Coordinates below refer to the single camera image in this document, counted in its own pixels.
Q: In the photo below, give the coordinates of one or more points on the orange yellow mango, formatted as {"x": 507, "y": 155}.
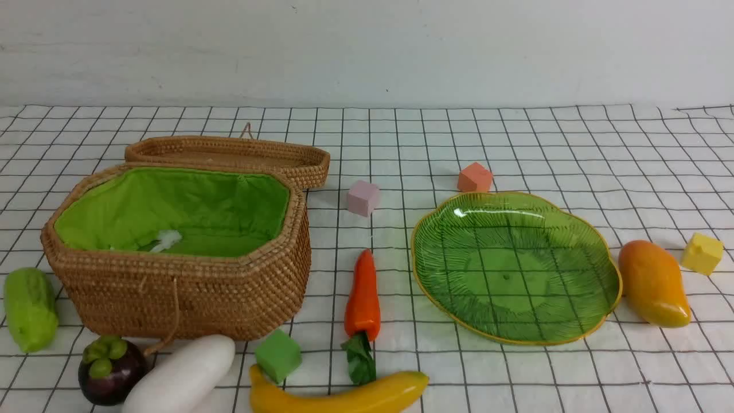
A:
{"x": 652, "y": 284}

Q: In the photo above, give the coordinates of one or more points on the orange carrot with leaves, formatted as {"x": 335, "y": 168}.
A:
{"x": 362, "y": 321}

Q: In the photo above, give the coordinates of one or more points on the woven wicker basket green lining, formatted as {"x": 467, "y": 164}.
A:
{"x": 182, "y": 250}

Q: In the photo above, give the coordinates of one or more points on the pink foam cube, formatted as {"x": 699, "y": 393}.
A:
{"x": 362, "y": 198}

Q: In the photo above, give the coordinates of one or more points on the white radish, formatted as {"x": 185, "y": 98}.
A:
{"x": 185, "y": 378}

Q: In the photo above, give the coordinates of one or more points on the green cucumber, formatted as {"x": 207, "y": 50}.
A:
{"x": 30, "y": 307}

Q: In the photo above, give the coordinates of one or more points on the purple mangosteen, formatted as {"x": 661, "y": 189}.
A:
{"x": 110, "y": 367}

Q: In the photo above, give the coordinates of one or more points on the yellow banana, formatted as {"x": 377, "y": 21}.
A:
{"x": 393, "y": 393}

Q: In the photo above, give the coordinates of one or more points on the yellow foam cube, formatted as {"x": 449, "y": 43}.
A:
{"x": 702, "y": 254}

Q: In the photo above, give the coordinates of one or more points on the green glass leaf plate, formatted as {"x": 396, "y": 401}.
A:
{"x": 515, "y": 268}

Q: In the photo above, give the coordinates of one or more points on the woven wicker basket lid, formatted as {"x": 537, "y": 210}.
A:
{"x": 305, "y": 166}

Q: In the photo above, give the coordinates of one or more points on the green foam cube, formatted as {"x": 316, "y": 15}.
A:
{"x": 278, "y": 355}

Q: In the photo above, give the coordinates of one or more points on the orange foam cube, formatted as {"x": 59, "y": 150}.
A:
{"x": 475, "y": 178}

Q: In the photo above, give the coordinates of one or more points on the white grid-pattern tablecloth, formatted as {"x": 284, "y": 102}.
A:
{"x": 632, "y": 172}

